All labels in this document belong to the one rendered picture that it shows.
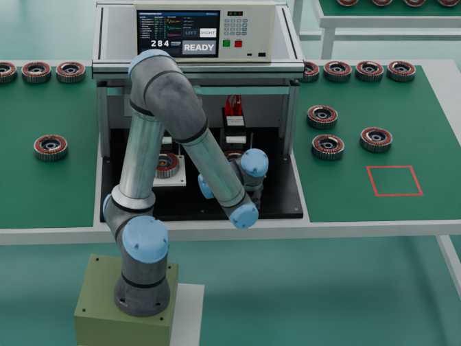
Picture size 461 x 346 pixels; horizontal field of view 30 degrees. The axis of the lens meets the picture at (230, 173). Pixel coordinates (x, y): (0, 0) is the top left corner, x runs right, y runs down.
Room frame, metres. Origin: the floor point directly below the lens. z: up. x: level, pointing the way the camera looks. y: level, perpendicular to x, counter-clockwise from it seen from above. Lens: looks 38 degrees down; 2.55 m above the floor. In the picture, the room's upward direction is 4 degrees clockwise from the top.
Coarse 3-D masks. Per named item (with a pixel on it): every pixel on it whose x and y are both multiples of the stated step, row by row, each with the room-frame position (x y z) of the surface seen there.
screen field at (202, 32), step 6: (186, 30) 2.36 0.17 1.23; (192, 30) 2.37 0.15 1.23; (198, 30) 2.37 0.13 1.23; (204, 30) 2.37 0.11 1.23; (210, 30) 2.37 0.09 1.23; (186, 36) 2.36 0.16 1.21; (192, 36) 2.37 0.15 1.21; (198, 36) 2.37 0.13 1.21; (204, 36) 2.37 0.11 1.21; (210, 36) 2.37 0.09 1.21
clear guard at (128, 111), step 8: (128, 80) 2.31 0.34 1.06; (192, 80) 2.33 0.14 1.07; (128, 88) 2.27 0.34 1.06; (200, 88) 2.29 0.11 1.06; (128, 96) 2.22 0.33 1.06; (200, 96) 2.25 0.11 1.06; (128, 104) 2.18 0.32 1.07; (200, 104) 2.20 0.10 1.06; (128, 112) 2.14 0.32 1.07; (128, 120) 2.10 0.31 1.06; (128, 128) 2.09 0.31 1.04; (128, 136) 2.07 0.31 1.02; (168, 136) 2.09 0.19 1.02
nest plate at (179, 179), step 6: (180, 156) 2.30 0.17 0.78; (180, 162) 2.27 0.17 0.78; (180, 168) 2.24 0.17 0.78; (180, 174) 2.20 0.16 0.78; (156, 180) 2.17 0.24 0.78; (162, 180) 2.17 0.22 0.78; (168, 180) 2.17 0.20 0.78; (174, 180) 2.17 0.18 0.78; (180, 180) 2.17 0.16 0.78; (156, 186) 2.15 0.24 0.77
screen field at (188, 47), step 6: (186, 42) 2.36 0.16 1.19; (192, 42) 2.37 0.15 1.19; (198, 42) 2.37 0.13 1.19; (204, 42) 2.37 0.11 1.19; (210, 42) 2.37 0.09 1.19; (186, 48) 2.36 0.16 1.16; (192, 48) 2.37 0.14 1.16; (198, 48) 2.37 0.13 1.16; (204, 48) 2.37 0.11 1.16; (210, 48) 2.37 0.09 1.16
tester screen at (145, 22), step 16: (144, 16) 2.35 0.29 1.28; (160, 16) 2.35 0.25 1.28; (176, 16) 2.36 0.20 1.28; (192, 16) 2.37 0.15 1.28; (208, 16) 2.37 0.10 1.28; (144, 32) 2.35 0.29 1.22; (160, 32) 2.35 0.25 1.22; (176, 32) 2.36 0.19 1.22; (144, 48) 2.35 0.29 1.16; (160, 48) 2.35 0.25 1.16; (176, 48) 2.36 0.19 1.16
